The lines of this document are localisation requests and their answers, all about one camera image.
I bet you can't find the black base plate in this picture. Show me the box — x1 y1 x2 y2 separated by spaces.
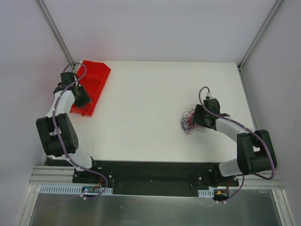
72 160 239 197

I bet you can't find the red plastic bin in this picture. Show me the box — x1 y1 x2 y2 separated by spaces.
71 60 111 116

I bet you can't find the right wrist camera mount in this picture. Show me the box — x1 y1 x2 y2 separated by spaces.
206 92 214 99

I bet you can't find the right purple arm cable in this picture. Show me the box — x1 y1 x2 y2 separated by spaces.
199 86 276 205

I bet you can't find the aluminium frame post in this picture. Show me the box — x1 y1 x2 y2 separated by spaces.
237 0 285 70
35 0 74 63

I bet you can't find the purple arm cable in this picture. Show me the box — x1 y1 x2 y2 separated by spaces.
199 86 276 205
46 63 109 209

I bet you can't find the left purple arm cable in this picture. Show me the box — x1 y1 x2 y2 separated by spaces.
46 63 109 209

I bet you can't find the left aluminium frame post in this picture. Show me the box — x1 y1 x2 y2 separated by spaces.
35 0 74 63

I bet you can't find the right white cable duct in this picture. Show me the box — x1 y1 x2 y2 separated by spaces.
198 188 229 198

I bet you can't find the white cable duct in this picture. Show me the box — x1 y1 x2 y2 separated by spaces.
40 185 113 195
198 188 229 198

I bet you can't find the left white cable duct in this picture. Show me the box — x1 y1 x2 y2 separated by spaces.
40 185 113 195

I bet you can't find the right aluminium frame post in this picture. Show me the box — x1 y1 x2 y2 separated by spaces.
237 0 285 70

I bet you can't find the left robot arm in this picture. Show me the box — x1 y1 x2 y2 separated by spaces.
36 72 100 183

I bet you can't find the red wire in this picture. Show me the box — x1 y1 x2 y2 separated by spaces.
182 105 207 136

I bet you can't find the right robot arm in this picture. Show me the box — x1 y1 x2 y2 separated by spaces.
191 97 277 187

